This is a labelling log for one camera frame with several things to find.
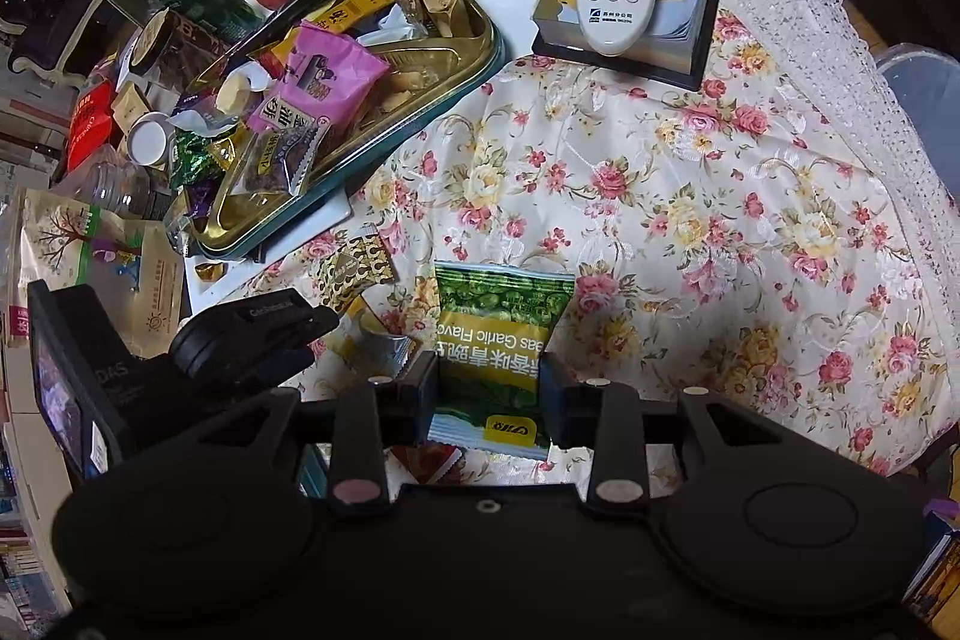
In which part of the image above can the clear plastic bottle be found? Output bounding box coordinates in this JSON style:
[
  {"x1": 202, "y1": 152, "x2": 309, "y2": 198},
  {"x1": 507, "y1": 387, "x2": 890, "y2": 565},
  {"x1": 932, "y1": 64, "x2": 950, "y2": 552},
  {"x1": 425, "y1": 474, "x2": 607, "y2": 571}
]
[{"x1": 71, "y1": 149, "x2": 175, "y2": 223}]

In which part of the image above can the yellow silver snack packet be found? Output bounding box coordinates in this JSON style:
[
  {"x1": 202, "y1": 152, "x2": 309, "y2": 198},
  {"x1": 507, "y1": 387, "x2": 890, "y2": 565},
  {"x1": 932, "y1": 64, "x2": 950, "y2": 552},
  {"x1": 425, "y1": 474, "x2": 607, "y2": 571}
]
[{"x1": 326, "y1": 302, "x2": 421, "y2": 372}]

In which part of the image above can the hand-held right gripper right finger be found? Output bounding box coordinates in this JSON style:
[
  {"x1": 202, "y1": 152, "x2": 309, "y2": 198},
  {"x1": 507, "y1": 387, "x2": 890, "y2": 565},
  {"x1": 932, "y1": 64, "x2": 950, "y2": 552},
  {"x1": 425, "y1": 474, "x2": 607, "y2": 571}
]
[{"x1": 536, "y1": 353, "x2": 796, "y2": 515}]

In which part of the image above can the dark jar with lid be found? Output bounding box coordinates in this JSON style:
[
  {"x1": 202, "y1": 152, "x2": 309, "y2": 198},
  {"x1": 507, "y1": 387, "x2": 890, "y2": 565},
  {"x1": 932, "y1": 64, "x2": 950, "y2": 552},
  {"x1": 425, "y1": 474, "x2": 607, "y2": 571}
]
[{"x1": 124, "y1": 8, "x2": 227, "y2": 88}]

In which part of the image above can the pink snack packet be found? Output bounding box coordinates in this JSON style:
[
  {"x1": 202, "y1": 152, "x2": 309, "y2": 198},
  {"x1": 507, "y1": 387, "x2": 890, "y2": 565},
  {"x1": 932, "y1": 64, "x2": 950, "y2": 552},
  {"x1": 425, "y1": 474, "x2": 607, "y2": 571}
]
[{"x1": 285, "y1": 21, "x2": 391, "y2": 135}]

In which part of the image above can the kraft snack bag red label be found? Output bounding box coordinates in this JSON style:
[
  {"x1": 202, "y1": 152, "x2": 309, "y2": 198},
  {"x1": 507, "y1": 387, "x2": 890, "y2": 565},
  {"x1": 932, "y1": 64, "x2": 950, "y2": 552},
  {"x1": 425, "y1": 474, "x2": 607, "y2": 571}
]
[{"x1": 9, "y1": 188, "x2": 185, "y2": 350}]

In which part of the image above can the black gold patterned packet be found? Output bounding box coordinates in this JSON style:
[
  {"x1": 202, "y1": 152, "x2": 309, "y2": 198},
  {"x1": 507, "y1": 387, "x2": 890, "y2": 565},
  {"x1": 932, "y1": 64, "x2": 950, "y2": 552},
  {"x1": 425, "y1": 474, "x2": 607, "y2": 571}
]
[{"x1": 311, "y1": 233, "x2": 398, "y2": 313}]

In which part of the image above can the translucent plastic bin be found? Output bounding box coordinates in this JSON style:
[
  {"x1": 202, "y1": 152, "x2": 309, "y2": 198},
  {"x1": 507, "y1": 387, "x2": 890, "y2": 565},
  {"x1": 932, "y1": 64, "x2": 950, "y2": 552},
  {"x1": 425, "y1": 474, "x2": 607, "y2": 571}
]
[{"x1": 874, "y1": 42, "x2": 960, "y2": 165}]

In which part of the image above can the green foil candy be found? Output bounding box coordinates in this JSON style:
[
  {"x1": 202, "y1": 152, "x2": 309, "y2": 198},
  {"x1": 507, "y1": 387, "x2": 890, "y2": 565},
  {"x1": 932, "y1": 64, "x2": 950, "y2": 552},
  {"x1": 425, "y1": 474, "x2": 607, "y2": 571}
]
[{"x1": 171, "y1": 131, "x2": 227, "y2": 193}]

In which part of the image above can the stack of books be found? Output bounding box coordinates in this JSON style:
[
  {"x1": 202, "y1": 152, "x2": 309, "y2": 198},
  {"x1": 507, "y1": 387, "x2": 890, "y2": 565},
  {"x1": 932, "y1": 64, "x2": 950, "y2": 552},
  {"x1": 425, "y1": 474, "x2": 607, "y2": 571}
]
[{"x1": 900, "y1": 503, "x2": 960, "y2": 627}]

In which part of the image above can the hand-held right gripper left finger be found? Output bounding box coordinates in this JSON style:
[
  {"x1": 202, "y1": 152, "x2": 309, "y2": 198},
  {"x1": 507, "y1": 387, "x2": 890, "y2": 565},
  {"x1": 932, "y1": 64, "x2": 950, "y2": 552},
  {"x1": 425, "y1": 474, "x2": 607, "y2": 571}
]
[{"x1": 176, "y1": 355, "x2": 441, "y2": 515}]

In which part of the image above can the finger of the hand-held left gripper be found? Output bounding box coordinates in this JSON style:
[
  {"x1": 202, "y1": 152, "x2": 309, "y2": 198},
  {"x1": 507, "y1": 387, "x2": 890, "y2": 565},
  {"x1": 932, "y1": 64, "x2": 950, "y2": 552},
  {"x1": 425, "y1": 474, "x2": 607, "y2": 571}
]
[
  {"x1": 238, "y1": 340, "x2": 316, "y2": 391},
  {"x1": 225, "y1": 289, "x2": 341, "y2": 345}
]

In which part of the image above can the clear prune packet pink label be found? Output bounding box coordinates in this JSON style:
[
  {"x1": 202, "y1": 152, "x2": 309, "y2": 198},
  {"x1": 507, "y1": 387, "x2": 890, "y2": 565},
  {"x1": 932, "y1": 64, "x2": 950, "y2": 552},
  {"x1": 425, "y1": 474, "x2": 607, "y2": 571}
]
[{"x1": 246, "y1": 92, "x2": 338, "y2": 196}]

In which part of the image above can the white lace cloth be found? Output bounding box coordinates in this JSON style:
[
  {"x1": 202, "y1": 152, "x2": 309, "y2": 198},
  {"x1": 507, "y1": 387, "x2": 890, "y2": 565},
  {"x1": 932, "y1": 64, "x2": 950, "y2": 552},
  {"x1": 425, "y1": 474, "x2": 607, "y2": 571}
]
[{"x1": 716, "y1": 0, "x2": 947, "y2": 285}]

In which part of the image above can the gold tin tray with sweets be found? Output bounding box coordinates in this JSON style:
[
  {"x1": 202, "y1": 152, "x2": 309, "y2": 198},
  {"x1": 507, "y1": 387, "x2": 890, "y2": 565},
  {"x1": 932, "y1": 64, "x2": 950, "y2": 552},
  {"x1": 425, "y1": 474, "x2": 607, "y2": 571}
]
[{"x1": 184, "y1": 0, "x2": 505, "y2": 260}]

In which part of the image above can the red white snack packet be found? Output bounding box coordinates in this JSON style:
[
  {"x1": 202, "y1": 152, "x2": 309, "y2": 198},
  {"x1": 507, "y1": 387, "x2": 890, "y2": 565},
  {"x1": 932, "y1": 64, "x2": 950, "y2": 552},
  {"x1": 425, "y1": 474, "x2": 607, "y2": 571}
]
[{"x1": 388, "y1": 443, "x2": 467, "y2": 488}]

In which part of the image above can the floral tablecloth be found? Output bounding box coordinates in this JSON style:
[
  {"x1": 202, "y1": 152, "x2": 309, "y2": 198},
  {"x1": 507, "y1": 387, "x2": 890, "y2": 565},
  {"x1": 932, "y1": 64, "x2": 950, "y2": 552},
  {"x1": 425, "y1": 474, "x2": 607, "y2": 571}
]
[{"x1": 247, "y1": 6, "x2": 938, "y2": 487}]

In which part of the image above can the white round lid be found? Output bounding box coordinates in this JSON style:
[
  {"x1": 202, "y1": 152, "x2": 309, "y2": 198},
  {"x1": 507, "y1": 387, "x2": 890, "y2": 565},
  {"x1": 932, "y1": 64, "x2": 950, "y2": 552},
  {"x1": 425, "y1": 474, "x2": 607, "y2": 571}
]
[{"x1": 127, "y1": 113, "x2": 176, "y2": 166}]

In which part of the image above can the green pea snack packet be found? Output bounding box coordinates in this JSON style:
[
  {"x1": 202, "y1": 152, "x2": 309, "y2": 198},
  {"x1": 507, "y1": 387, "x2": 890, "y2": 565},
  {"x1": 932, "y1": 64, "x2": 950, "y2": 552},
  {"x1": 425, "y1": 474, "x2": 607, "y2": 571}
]
[{"x1": 427, "y1": 261, "x2": 577, "y2": 461}]

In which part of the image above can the red box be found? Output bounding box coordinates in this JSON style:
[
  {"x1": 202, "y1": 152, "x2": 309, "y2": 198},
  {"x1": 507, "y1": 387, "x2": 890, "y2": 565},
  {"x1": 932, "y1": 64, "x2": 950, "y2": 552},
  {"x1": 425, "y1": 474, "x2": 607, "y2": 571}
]
[{"x1": 66, "y1": 83, "x2": 116, "y2": 171}]

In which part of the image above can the white board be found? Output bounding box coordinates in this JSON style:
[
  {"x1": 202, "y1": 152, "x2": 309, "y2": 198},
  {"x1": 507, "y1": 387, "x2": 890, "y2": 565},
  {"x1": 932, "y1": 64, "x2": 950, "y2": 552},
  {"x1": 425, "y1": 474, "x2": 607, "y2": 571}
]
[{"x1": 184, "y1": 190, "x2": 355, "y2": 320}]

